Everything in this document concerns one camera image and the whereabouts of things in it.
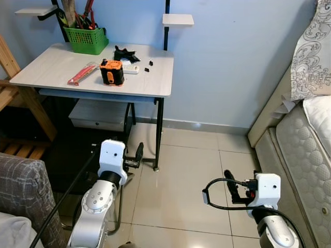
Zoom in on grey desk drawer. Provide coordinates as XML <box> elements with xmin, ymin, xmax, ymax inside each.
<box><xmin>69</xmin><ymin>99</ymin><xmax>136</xmax><ymax>132</ymax></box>

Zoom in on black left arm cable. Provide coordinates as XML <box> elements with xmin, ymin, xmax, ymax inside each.
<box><xmin>30</xmin><ymin>150</ymin><xmax>101</xmax><ymax>248</ymax></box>

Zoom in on grey plaid sofa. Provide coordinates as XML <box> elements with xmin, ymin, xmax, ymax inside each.
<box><xmin>0</xmin><ymin>153</ymin><xmax>52</xmax><ymax>248</ymax></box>

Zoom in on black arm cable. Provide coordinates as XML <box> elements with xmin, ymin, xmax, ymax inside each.
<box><xmin>203</xmin><ymin>178</ymin><xmax>306</xmax><ymax>248</ymax></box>
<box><xmin>30</xmin><ymin>150</ymin><xmax>101</xmax><ymax>248</ymax></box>

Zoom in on beige bed frame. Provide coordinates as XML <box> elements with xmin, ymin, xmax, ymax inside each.
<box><xmin>247</xmin><ymin>67</ymin><xmax>316</xmax><ymax>248</ymax></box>

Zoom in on white paper tag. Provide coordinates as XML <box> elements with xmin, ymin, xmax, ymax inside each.
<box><xmin>273</xmin><ymin>98</ymin><xmax>295</xmax><ymax>117</ymax></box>

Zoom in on grey quilted mattress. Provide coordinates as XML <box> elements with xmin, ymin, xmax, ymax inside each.
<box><xmin>276</xmin><ymin>101</ymin><xmax>331</xmax><ymax>248</ymax></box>

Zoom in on small white shelf board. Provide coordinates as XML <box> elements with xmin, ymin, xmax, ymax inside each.
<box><xmin>14</xmin><ymin>6</ymin><xmax>57</xmax><ymax>16</ymax></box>
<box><xmin>162</xmin><ymin>14</ymin><xmax>194</xmax><ymax>26</ymax></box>

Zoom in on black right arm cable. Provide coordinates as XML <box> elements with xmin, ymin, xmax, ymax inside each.
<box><xmin>203</xmin><ymin>178</ymin><xmax>306</xmax><ymax>248</ymax></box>

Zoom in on white remote control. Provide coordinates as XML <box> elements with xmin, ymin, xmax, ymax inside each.
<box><xmin>122</xmin><ymin>64</ymin><xmax>140</xmax><ymax>74</ymax></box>

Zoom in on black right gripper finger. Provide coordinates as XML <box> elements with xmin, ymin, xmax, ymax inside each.
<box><xmin>223</xmin><ymin>169</ymin><xmax>241</xmax><ymax>203</ymax></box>

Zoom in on green plastic basket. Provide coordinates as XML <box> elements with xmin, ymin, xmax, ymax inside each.
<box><xmin>63</xmin><ymin>26</ymin><xmax>109</xmax><ymax>55</ymax></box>

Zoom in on black metal shelf post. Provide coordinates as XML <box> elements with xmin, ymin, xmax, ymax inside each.
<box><xmin>37</xmin><ymin>0</ymin><xmax>70</xmax><ymax>43</ymax></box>
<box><xmin>163</xmin><ymin>0</ymin><xmax>171</xmax><ymax>51</ymax></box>

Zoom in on long red flat pack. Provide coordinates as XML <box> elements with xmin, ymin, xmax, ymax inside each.
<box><xmin>67</xmin><ymin>62</ymin><xmax>99</xmax><ymax>86</ymax></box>

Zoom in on red handled pliers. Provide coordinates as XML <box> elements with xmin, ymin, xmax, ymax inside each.
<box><xmin>78</xmin><ymin>0</ymin><xmax>99</xmax><ymax>30</ymax></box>

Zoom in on white wood desk black legs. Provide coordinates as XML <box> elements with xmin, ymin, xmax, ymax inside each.
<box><xmin>9</xmin><ymin>42</ymin><xmax>174</xmax><ymax>171</ymax></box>

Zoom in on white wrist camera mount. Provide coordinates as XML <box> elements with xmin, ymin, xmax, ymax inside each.
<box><xmin>98</xmin><ymin>139</ymin><xmax>127</xmax><ymax>187</ymax></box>
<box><xmin>247</xmin><ymin>173</ymin><xmax>281</xmax><ymax>210</ymax></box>

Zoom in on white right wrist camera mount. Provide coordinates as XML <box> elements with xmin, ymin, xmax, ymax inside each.
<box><xmin>247</xmin><ymin>173</ymin><xmax>281</xmax><ymax>210</ymax></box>

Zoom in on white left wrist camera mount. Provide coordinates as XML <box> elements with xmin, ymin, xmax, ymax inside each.
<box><xmin>98</xmin><ymin>139</ymin><xmax>127</xmax><ymax>187</ymax></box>

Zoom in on pale grey cloth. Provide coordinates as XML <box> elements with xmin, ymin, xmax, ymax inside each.
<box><xmin>0</xmin><ymin>213</ymin><xmax>33</xmax><ymax>248</ymax></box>

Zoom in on brown wooden tool handle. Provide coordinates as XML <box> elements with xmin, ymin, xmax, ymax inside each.
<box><xmin>61</xmin><ymin>0</ymin><xmax>78</xmax><ymax>27</ymax></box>

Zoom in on brown wooden rack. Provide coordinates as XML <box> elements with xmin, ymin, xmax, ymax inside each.
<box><xmin>0</xmin><ymin>34</ymin><xmax>57</xmax><ymax>161</ymax></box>

